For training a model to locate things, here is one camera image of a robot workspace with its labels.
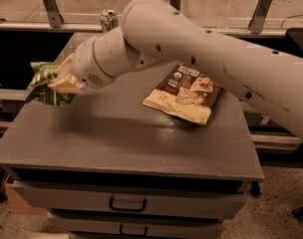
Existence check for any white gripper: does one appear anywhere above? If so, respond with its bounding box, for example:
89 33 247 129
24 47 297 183
48 37 115 95

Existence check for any green jalapeno chip bag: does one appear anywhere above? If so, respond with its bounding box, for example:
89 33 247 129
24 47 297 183
25 62 75 107

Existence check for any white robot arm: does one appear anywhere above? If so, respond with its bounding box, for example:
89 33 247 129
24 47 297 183
49 0 303 140

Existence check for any brown sea salt chip bag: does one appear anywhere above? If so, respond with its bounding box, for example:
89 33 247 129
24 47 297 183
143 64 222 125

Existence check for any grey drawer cabinet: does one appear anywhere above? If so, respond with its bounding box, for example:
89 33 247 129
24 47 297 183
0 66 263 239

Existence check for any upper grey drawer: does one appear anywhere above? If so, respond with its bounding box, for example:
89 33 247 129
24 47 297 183
13 180 245 220

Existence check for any grey drawer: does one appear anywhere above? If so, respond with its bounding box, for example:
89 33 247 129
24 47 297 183
48 213 223 239
13 180 245 220

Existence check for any lower grey drawer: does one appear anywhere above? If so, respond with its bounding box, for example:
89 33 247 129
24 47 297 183
48 213 223 239

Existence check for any black caster wheel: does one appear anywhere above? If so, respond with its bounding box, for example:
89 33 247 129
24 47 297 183
292 207 303 221

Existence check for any left metal railing bracket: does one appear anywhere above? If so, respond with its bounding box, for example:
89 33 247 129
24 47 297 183
42 0 64 28

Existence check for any right metal railing bracket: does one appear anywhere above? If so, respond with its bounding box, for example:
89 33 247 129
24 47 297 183
248 0 273 34

